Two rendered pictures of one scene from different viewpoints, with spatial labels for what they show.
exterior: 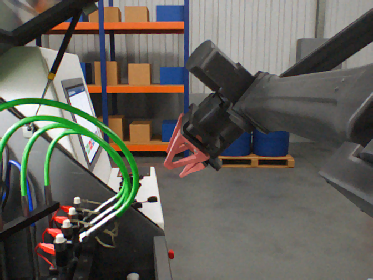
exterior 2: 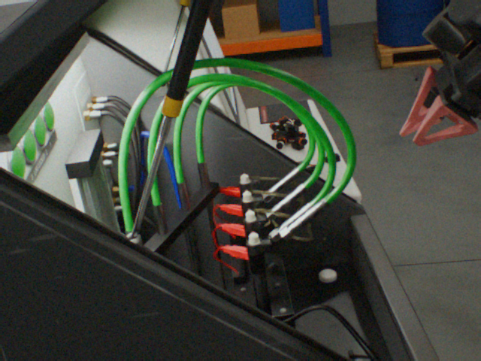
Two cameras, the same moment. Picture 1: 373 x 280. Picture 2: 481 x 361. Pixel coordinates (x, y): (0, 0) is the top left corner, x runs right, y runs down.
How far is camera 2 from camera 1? 0.31 m
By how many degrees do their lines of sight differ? 15
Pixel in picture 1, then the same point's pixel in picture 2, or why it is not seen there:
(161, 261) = (375, 252)
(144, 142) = (249, 37)
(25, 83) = (144, 14)
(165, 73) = not seen: outside the picture
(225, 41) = not seen: outside the picture
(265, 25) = not seen: outside the picture
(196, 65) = (470, 18)
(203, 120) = (470, 81)
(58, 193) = (211, 169)
